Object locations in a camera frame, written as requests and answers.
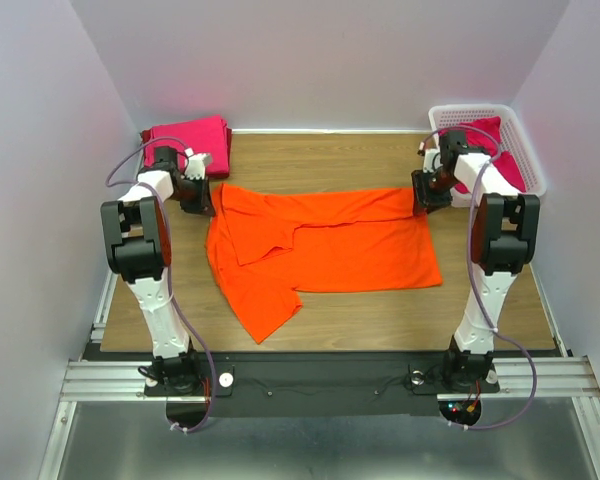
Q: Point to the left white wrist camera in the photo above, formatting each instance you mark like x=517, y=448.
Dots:
x=196, y=164

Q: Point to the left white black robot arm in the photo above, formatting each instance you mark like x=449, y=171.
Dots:
x=138, y=248

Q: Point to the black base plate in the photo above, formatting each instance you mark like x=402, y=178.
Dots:
x=285, y=385

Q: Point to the pink plastic basket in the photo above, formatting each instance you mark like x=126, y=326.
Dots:
x=513, y=138

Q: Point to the orange t shirt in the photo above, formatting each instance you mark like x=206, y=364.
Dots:
x=264, y=250

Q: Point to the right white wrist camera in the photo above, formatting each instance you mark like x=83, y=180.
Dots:
x=431, y=158

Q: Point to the aluminium frame rail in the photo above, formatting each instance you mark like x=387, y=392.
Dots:
x=558, y=438

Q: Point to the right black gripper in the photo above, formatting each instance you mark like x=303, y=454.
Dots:
x=422, y=195

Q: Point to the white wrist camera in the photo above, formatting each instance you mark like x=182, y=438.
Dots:
x=196, y=164
x=431, y=158

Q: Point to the folded dark red t shirt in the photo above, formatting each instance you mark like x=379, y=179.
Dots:
x=227, y=150

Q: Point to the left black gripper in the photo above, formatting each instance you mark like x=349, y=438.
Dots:
x=204, y=201

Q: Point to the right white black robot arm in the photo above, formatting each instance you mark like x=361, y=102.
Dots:
x=501, y=239

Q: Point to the crumpled pink t shirt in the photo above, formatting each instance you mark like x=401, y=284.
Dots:
x=505, y=163

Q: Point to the folded pink t shirt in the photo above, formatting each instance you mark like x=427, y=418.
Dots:
x=210, y=140

